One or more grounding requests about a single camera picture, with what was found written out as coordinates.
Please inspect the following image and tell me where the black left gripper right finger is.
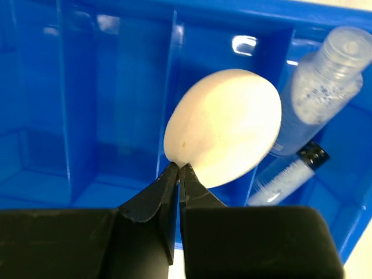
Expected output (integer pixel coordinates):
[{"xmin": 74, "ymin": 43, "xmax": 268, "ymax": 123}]
[{"xmin": 179, "ymin": 165, "xmax": 344, "ymax": 278}]

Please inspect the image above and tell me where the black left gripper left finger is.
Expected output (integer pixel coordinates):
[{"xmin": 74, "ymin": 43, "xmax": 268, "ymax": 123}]
[{"xmin": 1, "ymin": 163, "xmax": 178, "ymax": 278}]

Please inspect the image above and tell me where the small clear bottle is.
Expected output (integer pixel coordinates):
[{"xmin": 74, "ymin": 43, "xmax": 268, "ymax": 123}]
[{"xmin": 246, "ymin": 141, "xmax": 330, "ymax": 206}]

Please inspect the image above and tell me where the white round powder puff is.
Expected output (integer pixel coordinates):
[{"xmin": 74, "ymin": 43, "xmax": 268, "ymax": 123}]
[{"xmin": 163, "ymin": 69, "xmax": 282, "ymax": 188}]

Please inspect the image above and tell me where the blue plastic organizer tray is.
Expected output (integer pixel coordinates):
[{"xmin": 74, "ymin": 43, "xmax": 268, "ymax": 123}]
[{"xmin": 0, "ymin": 0, "xmax": 372, "ymax": 265}]

